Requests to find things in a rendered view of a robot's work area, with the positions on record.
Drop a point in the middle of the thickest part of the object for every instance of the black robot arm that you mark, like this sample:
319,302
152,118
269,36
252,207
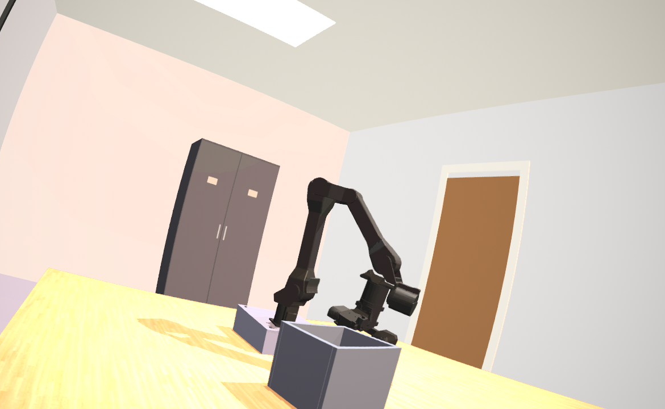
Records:
302,284

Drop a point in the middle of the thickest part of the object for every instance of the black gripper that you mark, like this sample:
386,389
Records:
383,335

